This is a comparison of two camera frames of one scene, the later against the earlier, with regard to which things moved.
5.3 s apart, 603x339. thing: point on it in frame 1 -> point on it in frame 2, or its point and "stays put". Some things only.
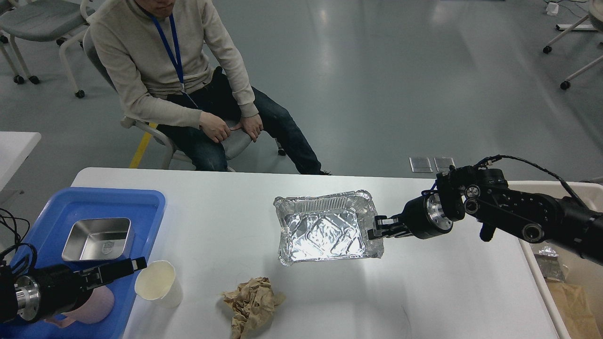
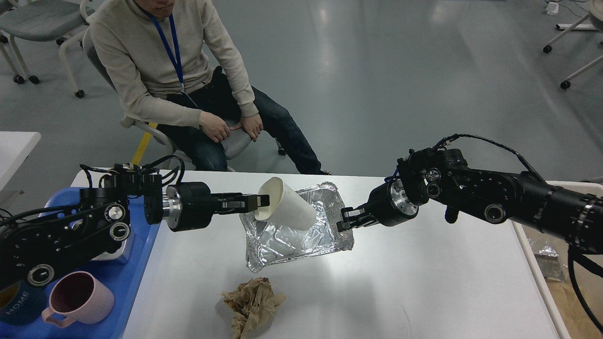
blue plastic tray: (144, 207) stays put
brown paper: (252, 303) stays put
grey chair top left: (40, 21) stays put
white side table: (15, 146) stays put
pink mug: (98, 307) stays put
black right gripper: (425, 217) -> (388, 204)
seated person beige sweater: (168, 63) stays put
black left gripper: (48, 292) -> (189, 205)
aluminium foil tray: (322, 227) -> (269, 244)
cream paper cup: (157, 282) -> (286, 207)
